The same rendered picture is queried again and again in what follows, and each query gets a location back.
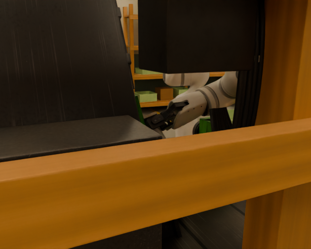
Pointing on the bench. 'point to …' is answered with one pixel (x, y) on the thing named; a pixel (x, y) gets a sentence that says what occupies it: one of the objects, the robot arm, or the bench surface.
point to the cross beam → (144, 183)
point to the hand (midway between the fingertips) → (154, 125)
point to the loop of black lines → (245, 85)
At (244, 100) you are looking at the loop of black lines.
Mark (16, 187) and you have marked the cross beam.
